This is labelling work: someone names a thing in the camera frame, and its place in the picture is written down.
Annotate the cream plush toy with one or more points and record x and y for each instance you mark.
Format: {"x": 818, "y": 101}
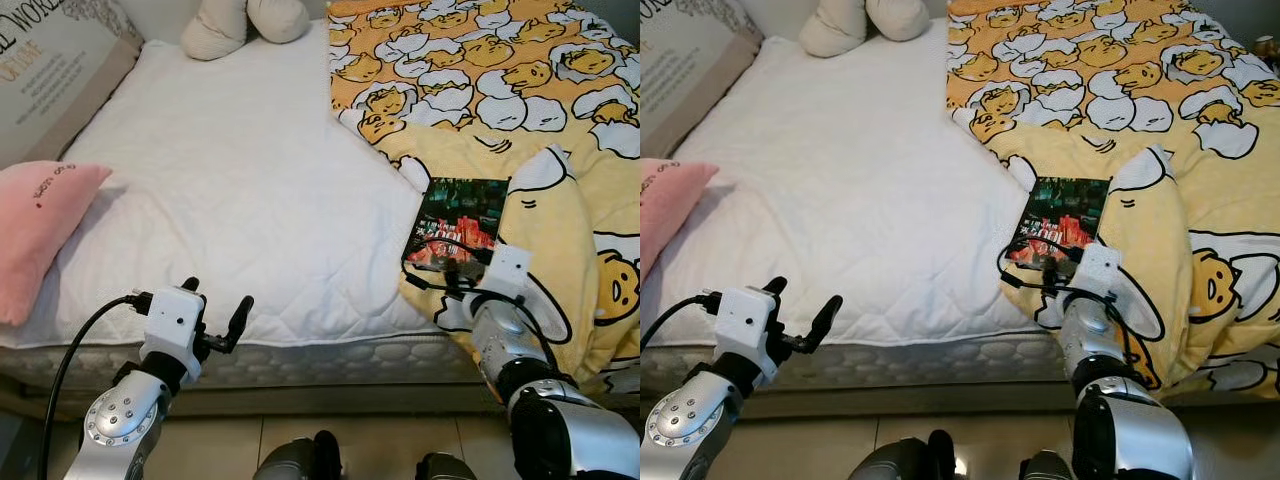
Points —
{"x": 225, "y": 30}
{"x": 840, "y": 30}

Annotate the grey robot left leg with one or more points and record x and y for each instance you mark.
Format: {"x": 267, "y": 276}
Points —
{"x": 295, "y": 460}
{"x": 890, "y": 462}

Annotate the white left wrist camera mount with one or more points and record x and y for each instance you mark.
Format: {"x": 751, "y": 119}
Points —
{"x": 745, "y": 320}
{"x": 172, "y": 320}

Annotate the dark cluttered shelf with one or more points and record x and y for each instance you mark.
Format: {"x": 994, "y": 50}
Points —
{"x": 1268, "y": 47}

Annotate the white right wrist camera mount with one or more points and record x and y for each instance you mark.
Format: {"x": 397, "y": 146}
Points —
{"x": 508, "y": 272}
{"x": 1098, "y": 270}

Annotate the yellow egg print blanket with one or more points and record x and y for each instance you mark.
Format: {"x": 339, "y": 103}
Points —
{"x": 1100, "y": 60}
{"x": 480, "y": 60}

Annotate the grey robot right leg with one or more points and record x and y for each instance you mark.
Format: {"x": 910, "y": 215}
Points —
{"x": 1045, "y": 468}
{"x": 445, "y": 468}

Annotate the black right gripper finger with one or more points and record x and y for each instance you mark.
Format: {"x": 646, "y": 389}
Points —
{"x": 1046, "y": 286}
{"x": 447, "y": 263}
{"x": 451, "y": 286}
{"x": 1042, "y": 263}

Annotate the white quilted mattress pad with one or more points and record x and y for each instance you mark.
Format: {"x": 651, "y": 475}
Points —
{"x": 850, "y": 180}
{"x": 240, "y": 180}

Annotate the grey robot leg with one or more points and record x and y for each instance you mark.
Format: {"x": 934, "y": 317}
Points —
{"x": 890, "y": 462}
{"x": 295, "y": 460}
{"x": 1045, "y": 468}
{"x": 445, "y": 468}

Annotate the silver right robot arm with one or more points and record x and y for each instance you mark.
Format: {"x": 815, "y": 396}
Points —
{"x": 1140, "y": 440}
{"x": 580, "y": 430}

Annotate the grey quilted mattress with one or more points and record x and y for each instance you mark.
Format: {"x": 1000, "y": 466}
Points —
{"x": 320, "y": 362}
{"x": 930, "y": 362}

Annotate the beige bed base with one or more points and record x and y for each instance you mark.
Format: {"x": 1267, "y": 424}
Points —
{"x": 300, "y": 400}
{"x": 900, "y": 400}

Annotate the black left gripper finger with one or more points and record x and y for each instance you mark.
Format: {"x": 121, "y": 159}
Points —
{"x": 827, "y": 320}
{"x": 776, "y": 287}
{"x": 241, "y": 322}
{"x": 190, "y": 287}

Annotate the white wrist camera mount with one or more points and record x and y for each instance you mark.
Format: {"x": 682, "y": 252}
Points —
{"x": 1098, "y": 270}
{"x": 172, "y": 320}
{"x": 745, "y": 320}
{"x": 508, "y": 272}

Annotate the large printed bed pillow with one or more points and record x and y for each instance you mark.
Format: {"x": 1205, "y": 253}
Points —
{"x": 50, "y": 80}
{"x": 685, "y": 70}

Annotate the dark green red book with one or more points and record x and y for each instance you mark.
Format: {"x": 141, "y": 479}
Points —
{"x": 460, "y": 205}
{"x": 1060, "y": 205}

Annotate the pink pillow with flower print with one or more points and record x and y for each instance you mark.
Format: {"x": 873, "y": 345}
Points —
{"x": 40, "y": 230}
{"x": 665, "y": 210}

